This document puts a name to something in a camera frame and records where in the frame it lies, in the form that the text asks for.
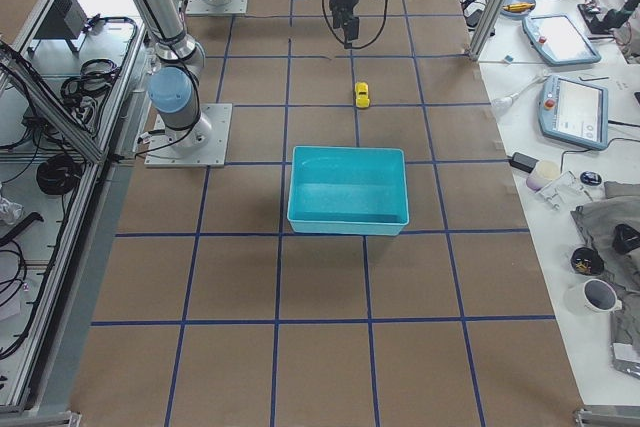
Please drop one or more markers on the white mug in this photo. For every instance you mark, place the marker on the white mug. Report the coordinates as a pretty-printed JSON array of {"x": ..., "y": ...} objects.
[{"x": 592, "y": 296}]

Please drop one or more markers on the black small bowl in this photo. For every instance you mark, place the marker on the black small bowl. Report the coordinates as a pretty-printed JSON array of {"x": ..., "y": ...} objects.
[{"x": 587, "y": 261}]

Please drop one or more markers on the blue plate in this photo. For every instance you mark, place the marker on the blue plate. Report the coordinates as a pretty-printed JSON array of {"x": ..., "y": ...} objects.
[{"x": 517, "y": 9}]

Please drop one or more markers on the white light bulb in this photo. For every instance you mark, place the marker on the white light bulb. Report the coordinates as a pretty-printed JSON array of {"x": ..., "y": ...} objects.
[{"x": 500, "y": 106}]

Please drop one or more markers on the aluminium side frame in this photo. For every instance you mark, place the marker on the aluminium side frame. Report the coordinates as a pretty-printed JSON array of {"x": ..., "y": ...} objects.
[{"x": 69, "y": 80}]

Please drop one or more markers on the black power adapter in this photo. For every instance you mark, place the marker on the black power adapter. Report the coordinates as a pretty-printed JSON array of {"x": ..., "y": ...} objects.
[{"x": 522, "y": 162}]

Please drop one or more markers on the teal plastic bin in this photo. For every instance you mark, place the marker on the teal plastic bin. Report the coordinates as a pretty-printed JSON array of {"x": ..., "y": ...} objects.
[{"x": 348, "y": 190}]

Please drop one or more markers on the lilac white cup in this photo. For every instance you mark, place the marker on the lilac white cup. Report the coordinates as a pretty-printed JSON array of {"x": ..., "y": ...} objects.
[{"x": 543, "y": 173}]

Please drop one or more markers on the far teach pendant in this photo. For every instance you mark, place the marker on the far teach pendant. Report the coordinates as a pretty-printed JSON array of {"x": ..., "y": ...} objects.
[{"x": 558, "y": 41}]

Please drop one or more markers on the teach pendant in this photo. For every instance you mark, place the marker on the teach pendant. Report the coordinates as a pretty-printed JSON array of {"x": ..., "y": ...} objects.
[
  {"x": 574, "y": 112},
  {"x": 558, "y": 41}
]

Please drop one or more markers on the yellow beetle toy car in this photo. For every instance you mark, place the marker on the yellow beetle toy car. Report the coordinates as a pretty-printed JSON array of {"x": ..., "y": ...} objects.
[{"x": 362, "y": 95}]

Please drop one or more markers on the grey cloth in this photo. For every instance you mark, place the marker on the grey cloth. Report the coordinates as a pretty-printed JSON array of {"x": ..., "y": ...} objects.
[{"x": 611, "y": 227}]

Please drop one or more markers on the near teach pendant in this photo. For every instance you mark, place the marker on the near teach pendant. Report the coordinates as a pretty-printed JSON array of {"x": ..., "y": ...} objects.
[{"x": 574, "y": 112}]

